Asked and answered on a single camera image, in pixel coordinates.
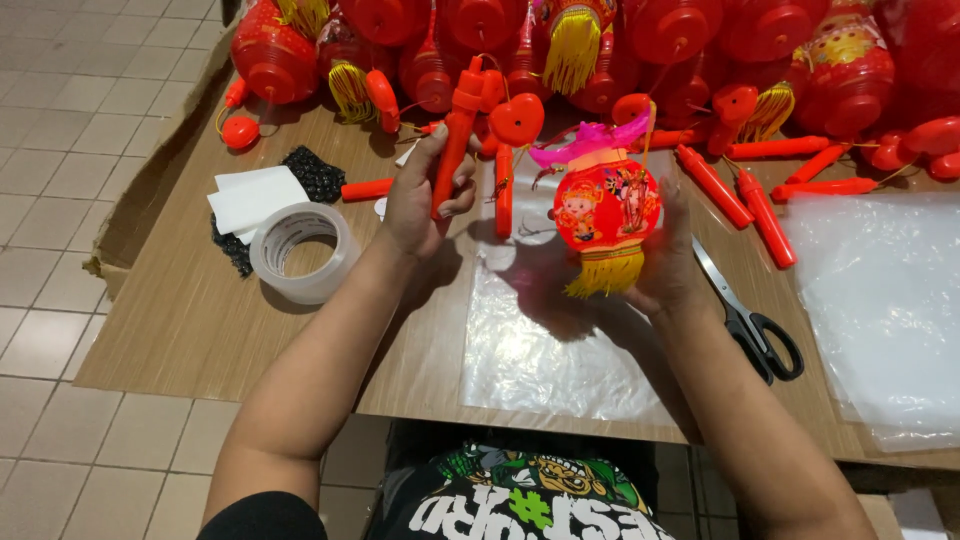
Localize person's left hand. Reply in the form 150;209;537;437
378;123;482;261

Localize person's right hand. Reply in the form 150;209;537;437
622;177;715;317

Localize red printed lantern yellow tassel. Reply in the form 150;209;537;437
528;103;666;300

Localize red lantern handle stick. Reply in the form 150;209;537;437
340;177;396;203
430;55;490;223
494;142;516;240

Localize red heart-shaped plastic hanger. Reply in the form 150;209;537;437
487;93;546;148
610;93;654;126
216;76;262;151

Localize pile of red lanterns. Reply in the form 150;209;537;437
228;0;960;145

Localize clear plastic bag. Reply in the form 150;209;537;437
458;148;681;429

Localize stack of clear plastic bags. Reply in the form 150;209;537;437
780;192;960;454

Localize black printed shirt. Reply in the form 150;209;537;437
196;441;678;540

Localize clear packing tape roll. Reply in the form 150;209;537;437
249;201;363;306

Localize white paper sheets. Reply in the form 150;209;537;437
207;165;311;246

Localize brown cardboard sheet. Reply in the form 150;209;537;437
82;22;243;301

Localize group of red handles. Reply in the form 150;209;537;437
646;127;880;270

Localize black-handled scissors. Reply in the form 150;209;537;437
690;235;806;387

